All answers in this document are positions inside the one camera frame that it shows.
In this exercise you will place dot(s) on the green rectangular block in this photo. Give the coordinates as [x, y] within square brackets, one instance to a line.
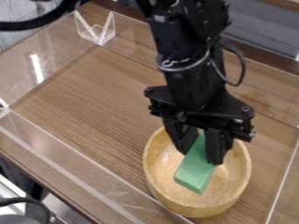
[195, 170]

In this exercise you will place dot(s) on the clear acrylic corner bracket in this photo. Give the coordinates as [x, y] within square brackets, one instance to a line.
[99, 34]

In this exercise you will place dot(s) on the brown wooden bowl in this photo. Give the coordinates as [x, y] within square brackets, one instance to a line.
[226, 186]

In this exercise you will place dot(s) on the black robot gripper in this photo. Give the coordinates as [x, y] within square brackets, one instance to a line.
[194, 102]

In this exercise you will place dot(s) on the clear acrylic tray wall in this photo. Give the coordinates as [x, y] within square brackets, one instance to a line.
[56, 155]

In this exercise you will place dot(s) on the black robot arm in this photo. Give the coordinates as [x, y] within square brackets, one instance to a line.
[187, 28]

